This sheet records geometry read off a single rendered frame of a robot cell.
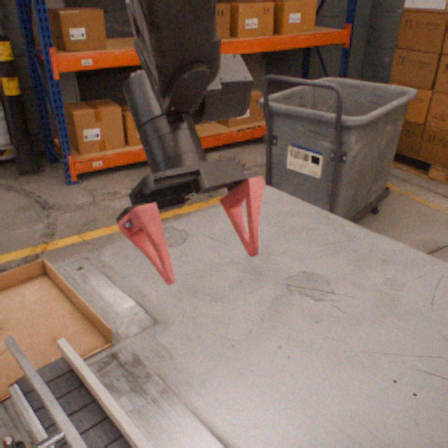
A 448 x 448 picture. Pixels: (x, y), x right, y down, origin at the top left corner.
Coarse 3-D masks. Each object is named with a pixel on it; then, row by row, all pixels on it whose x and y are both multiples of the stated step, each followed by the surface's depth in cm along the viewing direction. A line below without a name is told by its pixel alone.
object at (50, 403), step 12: (12, 336) 68; (12, 348) 66; (24, 360) 64; (24, 372) 63; (36, 372) 62; (36, 384) 60; (48, 396) 58; (48, 408) 57; (60, 408) 57; (60, 420) 55; (72, 432) 54; (72, 444) 53; (84, 444) 53
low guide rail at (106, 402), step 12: (60, 348) 73; (72, 348) 72; (72, 360) 70; (84, 372) 68; (96, 384) 66; (96, 396) 66; (108, 396) 64; (108, 408) 63; (120, 408) 62; (120, 420) 61; (132, 432) 59; (132, 444) 59; (144, 444) 58
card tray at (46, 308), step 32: (0, 288) 99; (32, 288) 99; (64, 288) 97; (0, 320) 90; (32, 320) 90; (64, 320) 90; (96, 320) 87; (0, 352) 83; (32, 352) 83; (96, 352) 83; (0, 384) 77
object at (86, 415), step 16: (48, 368) 73; (64, 368) 73; (48, 384) 71; (64, 384) 71; (80, 384) 71; (32, 400) 68; (64, 400) 68; (80, 400) 68; (96, 400) 68; (48, 416) 66; (80, 416) 66; (96, 416) 66; (48, 432) 63; (80, 432) 63; (96, 432) 63; (112, 432) 63
